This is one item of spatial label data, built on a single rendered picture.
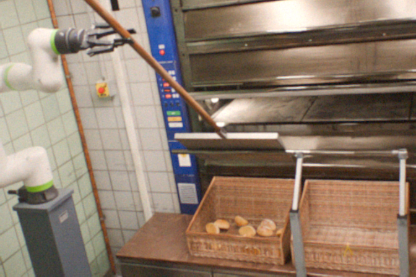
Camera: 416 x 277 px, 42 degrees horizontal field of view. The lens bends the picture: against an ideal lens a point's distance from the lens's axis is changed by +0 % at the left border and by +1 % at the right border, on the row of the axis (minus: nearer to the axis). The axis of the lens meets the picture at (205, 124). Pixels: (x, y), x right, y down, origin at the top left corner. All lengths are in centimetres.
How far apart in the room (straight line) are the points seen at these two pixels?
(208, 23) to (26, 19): 109
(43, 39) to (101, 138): 175
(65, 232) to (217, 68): 125
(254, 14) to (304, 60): 37
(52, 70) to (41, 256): 105
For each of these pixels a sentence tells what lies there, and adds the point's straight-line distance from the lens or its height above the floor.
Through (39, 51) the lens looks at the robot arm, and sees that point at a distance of 201.
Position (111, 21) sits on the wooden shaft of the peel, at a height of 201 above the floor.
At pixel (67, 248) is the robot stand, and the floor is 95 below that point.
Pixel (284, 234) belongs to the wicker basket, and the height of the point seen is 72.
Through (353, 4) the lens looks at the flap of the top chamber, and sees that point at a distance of 286.
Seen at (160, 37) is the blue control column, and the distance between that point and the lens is 318.
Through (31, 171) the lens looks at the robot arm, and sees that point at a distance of 254.
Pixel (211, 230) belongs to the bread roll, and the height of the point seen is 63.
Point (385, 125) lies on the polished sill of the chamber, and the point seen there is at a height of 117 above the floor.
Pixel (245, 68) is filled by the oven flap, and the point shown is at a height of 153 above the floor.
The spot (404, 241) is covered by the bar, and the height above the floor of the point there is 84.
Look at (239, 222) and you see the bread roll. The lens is 323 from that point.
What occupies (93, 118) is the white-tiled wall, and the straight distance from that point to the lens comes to 363.
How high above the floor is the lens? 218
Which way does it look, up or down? 18 degrees down
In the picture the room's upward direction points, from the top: 9 degrees counter-clockwise
